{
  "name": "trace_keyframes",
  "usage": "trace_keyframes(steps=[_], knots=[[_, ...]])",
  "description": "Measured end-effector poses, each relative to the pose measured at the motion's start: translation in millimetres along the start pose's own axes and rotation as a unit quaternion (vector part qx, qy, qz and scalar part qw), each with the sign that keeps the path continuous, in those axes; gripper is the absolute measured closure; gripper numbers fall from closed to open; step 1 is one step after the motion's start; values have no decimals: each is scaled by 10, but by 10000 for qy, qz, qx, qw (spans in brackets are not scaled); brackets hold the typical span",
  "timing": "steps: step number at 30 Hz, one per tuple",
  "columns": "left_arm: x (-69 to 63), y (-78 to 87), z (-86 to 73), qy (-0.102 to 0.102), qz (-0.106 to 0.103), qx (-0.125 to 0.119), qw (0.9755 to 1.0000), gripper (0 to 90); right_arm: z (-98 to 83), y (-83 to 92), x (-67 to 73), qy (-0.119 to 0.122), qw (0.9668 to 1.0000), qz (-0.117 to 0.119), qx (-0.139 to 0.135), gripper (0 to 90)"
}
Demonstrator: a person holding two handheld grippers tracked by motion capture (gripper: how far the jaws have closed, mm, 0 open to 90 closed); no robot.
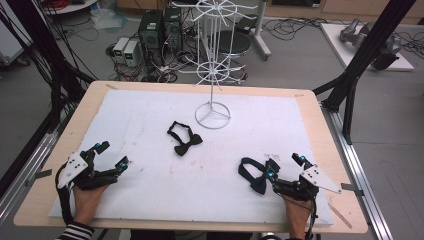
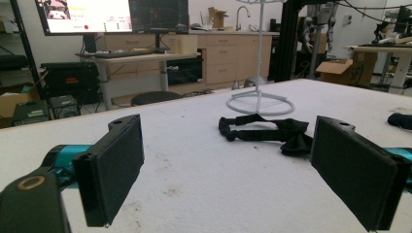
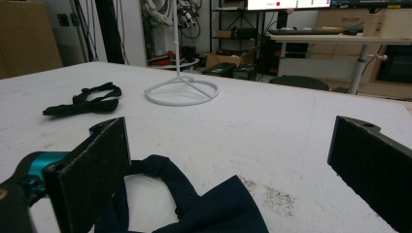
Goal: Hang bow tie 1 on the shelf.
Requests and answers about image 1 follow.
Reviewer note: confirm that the black frame post with brace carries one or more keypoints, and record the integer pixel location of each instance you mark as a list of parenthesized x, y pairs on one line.
[(383, 33)]

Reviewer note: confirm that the black bow tie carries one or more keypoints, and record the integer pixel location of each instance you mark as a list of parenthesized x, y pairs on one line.
[(185, 148)]

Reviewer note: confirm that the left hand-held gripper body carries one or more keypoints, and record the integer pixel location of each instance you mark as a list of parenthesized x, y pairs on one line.
[(100, 176)]

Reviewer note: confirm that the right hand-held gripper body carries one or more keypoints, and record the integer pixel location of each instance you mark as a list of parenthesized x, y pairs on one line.
[(300, 190)]

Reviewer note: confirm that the grey robot device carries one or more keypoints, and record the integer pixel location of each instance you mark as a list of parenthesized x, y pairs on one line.
[(353, 33)]

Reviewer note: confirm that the aluminium rail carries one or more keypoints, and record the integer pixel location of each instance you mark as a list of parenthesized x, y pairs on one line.
[(30, 156), (360, 186)]

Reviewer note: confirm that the thin wooden stick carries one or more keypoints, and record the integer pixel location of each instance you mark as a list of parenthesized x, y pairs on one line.
[(340, 215)]

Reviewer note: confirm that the person's left hand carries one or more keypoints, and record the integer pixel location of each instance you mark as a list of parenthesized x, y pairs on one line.
[(87, 203)]

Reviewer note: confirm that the white stand leg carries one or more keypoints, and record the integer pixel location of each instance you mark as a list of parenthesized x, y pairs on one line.
[(261, 40)]

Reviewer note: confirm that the grey table clamp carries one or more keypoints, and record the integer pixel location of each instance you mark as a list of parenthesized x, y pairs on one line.
[(43, 173), (350, 187)]

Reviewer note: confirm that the navy bow tie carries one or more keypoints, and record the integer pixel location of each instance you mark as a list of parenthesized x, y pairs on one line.
[(258, 185)]

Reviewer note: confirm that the person's right hand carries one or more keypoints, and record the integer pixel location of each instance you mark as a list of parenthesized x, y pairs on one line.
[(296, 216)]

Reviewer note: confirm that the black computer tower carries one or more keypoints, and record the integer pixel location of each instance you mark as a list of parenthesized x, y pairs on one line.
[(150, 36), (172, 26)]

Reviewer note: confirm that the grey power supply unit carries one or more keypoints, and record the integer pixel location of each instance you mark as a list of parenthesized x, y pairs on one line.
[(119, 50), (131, 55)]

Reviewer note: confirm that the black round stool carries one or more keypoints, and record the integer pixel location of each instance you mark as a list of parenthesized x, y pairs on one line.
[(238, 43)]

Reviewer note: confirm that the white floor board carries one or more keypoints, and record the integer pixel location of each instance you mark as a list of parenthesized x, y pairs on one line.
[(336, 43)]

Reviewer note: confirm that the clear plastic bag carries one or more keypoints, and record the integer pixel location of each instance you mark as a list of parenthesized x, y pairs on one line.
[(106, 18)]

